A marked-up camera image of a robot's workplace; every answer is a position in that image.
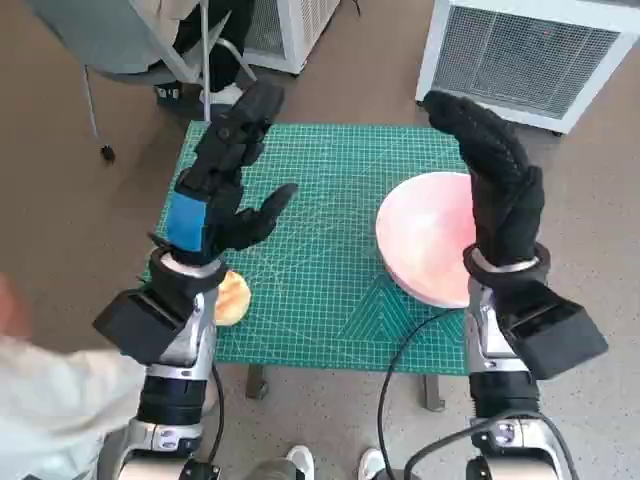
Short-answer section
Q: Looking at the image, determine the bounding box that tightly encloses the bare black robot left hand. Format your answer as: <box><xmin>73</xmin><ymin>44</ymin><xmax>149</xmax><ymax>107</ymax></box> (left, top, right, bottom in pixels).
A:
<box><xmin>163</xmin><ymin>79</ymin><xmax>300</xmax><ymax>266</ymax></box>

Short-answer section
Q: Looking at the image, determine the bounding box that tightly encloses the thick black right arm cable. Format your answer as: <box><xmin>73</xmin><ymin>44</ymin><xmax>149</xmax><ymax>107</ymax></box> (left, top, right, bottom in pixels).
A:
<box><xmin>403</xmin><ymin>412</ymin><xmax>584</xmax><ymax>480</ymax></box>

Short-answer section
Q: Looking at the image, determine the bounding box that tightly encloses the black gloved robot right hand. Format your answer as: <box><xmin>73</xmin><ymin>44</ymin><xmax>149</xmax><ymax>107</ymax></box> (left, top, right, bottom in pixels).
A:
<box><xmin>423</xmin><ymin>90</ymin><xmax>545</xmax><ymax>266</ymax></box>

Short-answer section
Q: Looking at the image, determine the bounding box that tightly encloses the round toy bread bun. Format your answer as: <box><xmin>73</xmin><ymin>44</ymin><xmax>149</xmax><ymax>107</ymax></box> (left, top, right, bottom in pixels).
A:
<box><xmin>214</xmin><ymin>271</ymin><xmax>253</xmax><ymax>328</ymax></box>

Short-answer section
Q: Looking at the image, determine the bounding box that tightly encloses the white robot left foot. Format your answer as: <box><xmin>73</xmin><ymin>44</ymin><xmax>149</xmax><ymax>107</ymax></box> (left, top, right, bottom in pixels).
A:
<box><xmin>285</xmin><ymin>444</ymin><xmax>316</xmax><ymax>480</ymax></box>

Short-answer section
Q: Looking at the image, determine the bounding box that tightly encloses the seated person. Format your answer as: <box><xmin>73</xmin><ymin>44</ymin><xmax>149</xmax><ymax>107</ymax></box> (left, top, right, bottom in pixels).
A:
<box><xmin>127</xmin><ymin>0</ymin><xmax>256</xmax><ymax>109</ymax></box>

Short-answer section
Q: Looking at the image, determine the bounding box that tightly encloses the small black box device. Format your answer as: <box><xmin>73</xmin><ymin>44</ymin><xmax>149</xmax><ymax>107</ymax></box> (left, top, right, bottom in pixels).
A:
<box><xmin>179</xmin><ymin>459</ymin><xmax>224</xmax><ymax>480</ymax></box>

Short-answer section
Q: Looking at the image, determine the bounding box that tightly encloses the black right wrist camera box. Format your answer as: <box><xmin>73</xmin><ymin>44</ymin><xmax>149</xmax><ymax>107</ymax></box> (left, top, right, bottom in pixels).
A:
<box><xmin>499</xmin><ymin>282</ymin><xmax>610</xmax><ymax>380</ymax></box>

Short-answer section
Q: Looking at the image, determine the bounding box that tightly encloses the grey robot waist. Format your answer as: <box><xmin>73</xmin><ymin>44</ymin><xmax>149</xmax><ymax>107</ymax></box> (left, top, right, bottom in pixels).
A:
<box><xmin>247</xmin><ymin>457</ymin><xmax>301</xmax><ymax>480</ymax></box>

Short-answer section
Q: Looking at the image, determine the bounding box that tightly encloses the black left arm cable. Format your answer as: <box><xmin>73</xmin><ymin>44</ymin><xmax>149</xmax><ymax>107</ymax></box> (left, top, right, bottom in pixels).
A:
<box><xmin>202</xmin><ymin>364</ymin><xmax>225</xmax><ymax>466</ymax></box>

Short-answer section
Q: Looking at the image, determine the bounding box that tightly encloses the black metal table leg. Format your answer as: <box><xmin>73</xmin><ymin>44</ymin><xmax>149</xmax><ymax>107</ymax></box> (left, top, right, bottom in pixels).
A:
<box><xmin>423</xmin><ymin>374</ymin><xmax>446</xmax><ymax>412</ymax></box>
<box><xmin>247</xmin><ymin>364</ymin><xmax>269</xmax><ymax>400</ymax></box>

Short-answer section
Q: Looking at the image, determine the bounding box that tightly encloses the white robot right foot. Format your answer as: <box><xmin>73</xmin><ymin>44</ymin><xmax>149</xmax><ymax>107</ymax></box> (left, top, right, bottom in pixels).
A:
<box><xmin>358</xmin><ymin>447</ymin><xmax>386</xmax><ymax>480</ymax></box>

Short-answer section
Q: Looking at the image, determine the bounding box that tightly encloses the pink bowl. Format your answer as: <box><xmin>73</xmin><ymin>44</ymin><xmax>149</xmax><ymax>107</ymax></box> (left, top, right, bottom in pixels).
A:
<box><xmin>374</xmin><ymin>171</ymin><xmax>474</xmax><ymax>309</ymax></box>

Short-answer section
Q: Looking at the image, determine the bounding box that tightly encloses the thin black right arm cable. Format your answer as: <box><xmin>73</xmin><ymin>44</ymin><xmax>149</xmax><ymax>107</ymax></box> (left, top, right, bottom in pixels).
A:
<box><xmin>375</xmin><ymin>305</ymin><xmax>474</xmax><ymax>480</ymax></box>

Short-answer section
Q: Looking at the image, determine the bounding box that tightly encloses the white robot foot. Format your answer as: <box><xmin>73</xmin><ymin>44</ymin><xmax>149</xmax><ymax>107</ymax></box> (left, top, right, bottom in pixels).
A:
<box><xmin>358</xmin><ymin>447</ymin><xmax>386</xmax><ymax>480</ymax></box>
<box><xmin>285</xmin><ymin>444</ymin><xmax>316</xmax><ymax>480</ymax></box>

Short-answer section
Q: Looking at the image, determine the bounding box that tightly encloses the small white grilled unit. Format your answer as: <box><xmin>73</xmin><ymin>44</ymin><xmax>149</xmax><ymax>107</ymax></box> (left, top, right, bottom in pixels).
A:
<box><xmin>242</xmin><ymin>0</ymin><xmax>344</xmax><ymax>75</ymax></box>

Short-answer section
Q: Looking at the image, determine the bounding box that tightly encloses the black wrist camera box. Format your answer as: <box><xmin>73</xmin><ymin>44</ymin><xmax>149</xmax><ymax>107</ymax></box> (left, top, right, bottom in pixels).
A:
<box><xmin>499</xmin><ymin>282</ymin><xmax>610</xmax><ymax>380</ymax></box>
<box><xmin>92</xmin><ymin>287</ymin><xmax>195</xmax><ymax>364</ymax></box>

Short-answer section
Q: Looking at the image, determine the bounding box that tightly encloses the green cutting mat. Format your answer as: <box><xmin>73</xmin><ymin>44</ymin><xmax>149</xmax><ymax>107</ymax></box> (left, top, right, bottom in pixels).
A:
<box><xmin>143</xmin><ymin>119</ymin><xmax>474</xmax><ymax>376</ymax></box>

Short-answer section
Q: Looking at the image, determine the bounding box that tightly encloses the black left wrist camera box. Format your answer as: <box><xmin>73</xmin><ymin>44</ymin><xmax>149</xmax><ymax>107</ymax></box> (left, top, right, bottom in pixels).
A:
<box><xmin>92</xmin><ymin>287</ymin><xmax>195</xmax><ymax>364</ymax></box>

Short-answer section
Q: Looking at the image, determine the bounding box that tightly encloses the person in pale clothing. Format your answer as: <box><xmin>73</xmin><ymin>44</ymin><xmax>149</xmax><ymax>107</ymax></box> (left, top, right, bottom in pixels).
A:
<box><xmin>0</xmin><ymin>272</ymin><xmax>146</xmax><ymax>480</ymax></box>

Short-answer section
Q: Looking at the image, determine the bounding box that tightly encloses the grey office chair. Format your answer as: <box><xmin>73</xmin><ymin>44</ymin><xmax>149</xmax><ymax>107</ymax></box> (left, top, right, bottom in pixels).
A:
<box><xmin>37</xmin><ymin>0</ymin><xmax>259</xmax><ymax>162</ymax></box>

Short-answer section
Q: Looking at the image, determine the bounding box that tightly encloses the large white grilled unit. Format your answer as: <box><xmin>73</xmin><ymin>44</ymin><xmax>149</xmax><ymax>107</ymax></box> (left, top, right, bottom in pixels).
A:
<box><xmin>414</xmin><ymin>0</ymin><xmax>640</xmax><ymax>135</ymax></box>

